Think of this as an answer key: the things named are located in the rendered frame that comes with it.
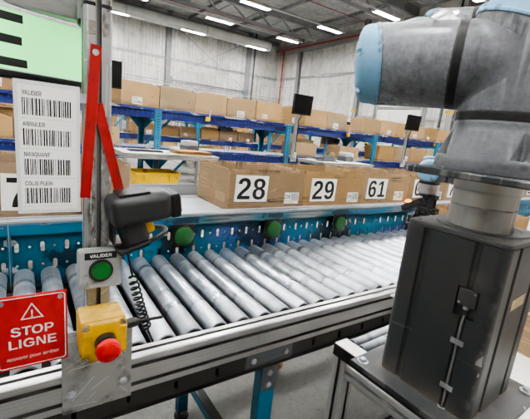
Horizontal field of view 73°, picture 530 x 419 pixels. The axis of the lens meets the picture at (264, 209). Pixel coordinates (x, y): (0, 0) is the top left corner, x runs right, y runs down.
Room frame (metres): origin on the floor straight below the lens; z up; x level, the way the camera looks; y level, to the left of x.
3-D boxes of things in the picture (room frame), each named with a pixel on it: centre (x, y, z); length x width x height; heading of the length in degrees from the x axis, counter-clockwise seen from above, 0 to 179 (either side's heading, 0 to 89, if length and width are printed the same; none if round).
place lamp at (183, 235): (1.23, 0.28, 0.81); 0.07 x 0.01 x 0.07; 124
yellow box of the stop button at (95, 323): (0.58, 0.23, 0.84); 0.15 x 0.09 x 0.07; 124
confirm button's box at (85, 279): (0.58, 0.27, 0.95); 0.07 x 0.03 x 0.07; 124
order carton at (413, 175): (2.30, -0.89, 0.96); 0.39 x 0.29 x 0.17; 125
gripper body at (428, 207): (1.63, -0.74, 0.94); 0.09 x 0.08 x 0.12; 34
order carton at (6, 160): (1.20, 0.70, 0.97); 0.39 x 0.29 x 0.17; 124
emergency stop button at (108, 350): (0.52, 0.23, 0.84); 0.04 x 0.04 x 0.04; 34
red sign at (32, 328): (0.54, 0.33, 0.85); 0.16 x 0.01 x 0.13; 124
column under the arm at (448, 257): (0.65, -0.39, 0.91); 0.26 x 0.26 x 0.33; 37
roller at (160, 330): (0.91, 0.32, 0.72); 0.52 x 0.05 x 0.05; 34
